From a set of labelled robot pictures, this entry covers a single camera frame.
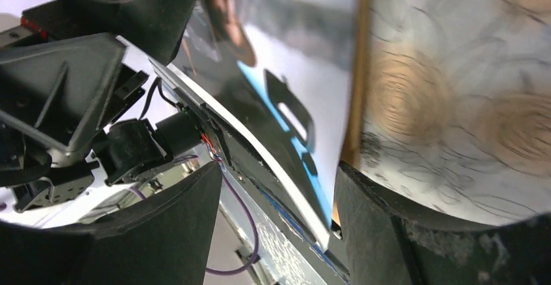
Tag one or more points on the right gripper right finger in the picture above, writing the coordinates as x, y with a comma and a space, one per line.
390, 239

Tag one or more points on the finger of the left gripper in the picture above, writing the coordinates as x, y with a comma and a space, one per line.
154, 26

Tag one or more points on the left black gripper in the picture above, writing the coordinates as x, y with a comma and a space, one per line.
56, 93

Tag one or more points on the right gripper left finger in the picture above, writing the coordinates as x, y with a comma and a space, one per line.
164, 239

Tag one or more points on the photo print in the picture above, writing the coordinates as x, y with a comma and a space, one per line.
281, 73

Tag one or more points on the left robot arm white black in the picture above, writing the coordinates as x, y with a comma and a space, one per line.
131, 150

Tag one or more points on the floral patterned table mat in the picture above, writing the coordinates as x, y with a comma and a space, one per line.
458, 106

